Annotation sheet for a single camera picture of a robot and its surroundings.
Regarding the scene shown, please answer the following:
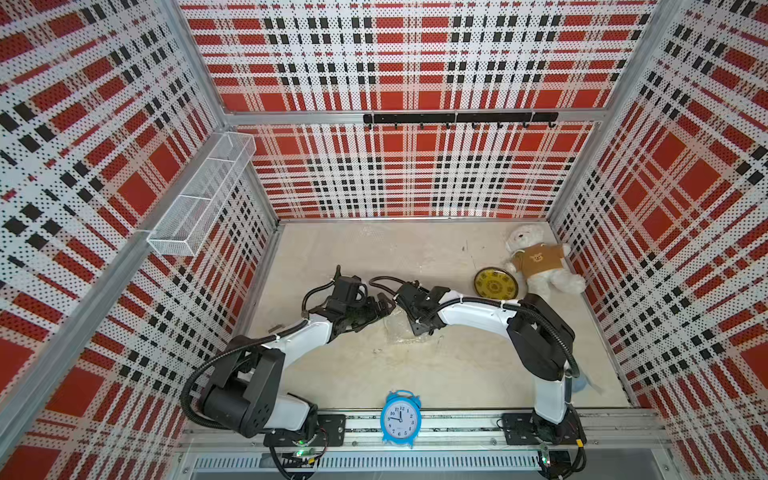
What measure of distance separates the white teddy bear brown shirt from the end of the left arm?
494mm

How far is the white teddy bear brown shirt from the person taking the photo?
3.11 ft

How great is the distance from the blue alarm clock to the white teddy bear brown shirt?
515 millimetres

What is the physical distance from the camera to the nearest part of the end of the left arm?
674mm

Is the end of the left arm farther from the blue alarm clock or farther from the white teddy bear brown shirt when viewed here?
the white teddy bear brown shirt

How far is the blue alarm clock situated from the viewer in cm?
73

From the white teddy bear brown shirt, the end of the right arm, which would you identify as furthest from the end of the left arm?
the white teddy bear brown shirt

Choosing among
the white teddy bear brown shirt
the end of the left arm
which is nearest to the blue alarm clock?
the end of the left arm

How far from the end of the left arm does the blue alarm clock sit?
223 millimetres

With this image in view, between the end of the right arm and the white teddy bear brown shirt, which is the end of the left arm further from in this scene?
the white teddy bear brown shirt
